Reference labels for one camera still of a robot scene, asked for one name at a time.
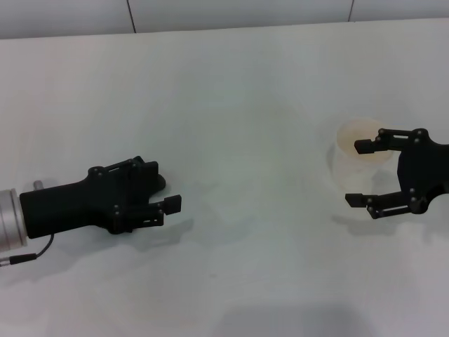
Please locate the dark rag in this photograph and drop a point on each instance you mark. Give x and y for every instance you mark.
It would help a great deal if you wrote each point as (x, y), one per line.
(163, 182)

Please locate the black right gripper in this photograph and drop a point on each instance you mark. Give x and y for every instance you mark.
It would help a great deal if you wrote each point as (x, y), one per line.
(424, 172)

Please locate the clear plastic cup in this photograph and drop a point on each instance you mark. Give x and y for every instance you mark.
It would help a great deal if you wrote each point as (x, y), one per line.
(350, 172)

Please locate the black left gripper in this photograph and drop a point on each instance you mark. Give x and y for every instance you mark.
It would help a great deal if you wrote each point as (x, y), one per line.
(70, 207)

